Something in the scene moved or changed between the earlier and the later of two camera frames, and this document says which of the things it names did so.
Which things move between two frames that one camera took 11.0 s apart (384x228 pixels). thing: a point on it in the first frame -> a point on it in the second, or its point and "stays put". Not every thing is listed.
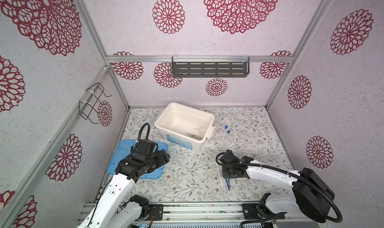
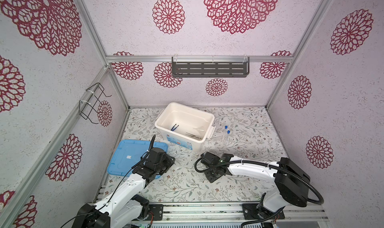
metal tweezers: [192, 135] stays put
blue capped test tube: [225, 132] stays put
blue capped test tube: [228, 132] stays put
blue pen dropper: [228, 183] -> [172, 129]
